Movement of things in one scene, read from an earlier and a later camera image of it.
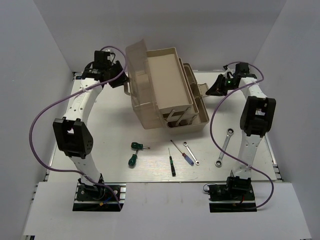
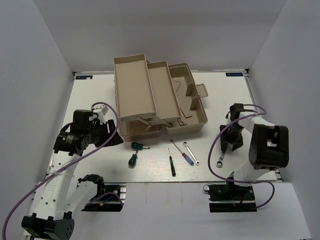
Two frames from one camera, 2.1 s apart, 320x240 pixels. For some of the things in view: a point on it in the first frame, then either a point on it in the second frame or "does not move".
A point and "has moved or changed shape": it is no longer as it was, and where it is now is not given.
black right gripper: x=217 y=89 -> x=239 y=142
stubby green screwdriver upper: x=136 y=145 does not move
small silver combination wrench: x=197 y=162 does not move
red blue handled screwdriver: x=189 y=159 does not move
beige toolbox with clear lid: x=165 y=94 has moved or changed shape
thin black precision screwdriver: x=171 y=162 does not move
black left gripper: x=122 y=79 -> x=117 y=139
